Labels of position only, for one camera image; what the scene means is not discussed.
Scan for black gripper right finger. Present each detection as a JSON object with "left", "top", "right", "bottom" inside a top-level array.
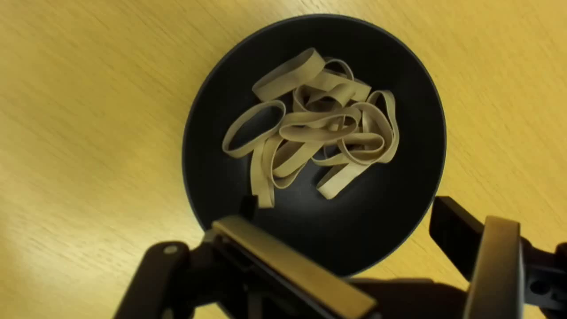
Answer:
[{"left": 429, "top": 195, "right": 528, "bottom": 319}]

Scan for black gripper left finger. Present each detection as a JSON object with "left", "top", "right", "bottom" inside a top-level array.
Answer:
[{"left": 205, "top": 193, "right": 379, "bottom": 319}]

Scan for tan rubber bands pile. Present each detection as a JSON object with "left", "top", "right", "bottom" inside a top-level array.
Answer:
[{"left": 220, "top": 46, "right": 402, "bottom": 211}]

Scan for black bowl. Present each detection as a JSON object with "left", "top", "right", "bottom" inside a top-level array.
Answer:
[{"left": 181, "top": 12, "right": 448, "bottom": 280}]

